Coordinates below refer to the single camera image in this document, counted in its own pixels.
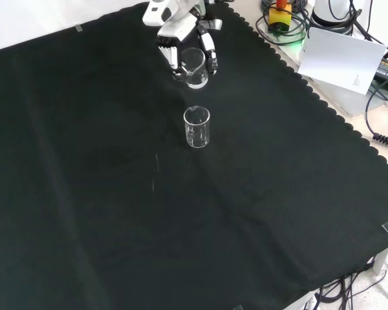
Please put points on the clear glass beaker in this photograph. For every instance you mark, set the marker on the clear glass beaker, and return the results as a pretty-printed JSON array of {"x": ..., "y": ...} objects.
[
  {"x": 197, "y": 129},
  {"x": 195, "y": 69}
]

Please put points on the yellow stop button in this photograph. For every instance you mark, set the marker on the yellow stop button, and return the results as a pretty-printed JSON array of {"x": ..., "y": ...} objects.
[{"x": 279, "y": 17}]

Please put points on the black bench cloth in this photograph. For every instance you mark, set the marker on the black bench cloth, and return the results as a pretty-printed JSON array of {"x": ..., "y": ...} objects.
[{"x": 116, "y": 193}]

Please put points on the grey metal box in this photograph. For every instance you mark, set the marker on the grey metal box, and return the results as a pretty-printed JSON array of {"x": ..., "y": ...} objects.
[{"x": 346, "y": 98}]

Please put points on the white bench leg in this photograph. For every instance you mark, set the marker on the white bench leg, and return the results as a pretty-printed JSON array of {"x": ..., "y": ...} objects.
[{"x": 381, "y": 260}]

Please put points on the pale white board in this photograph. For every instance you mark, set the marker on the pale white board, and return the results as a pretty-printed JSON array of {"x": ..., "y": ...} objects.
[{"x": 339, "y": 61}]

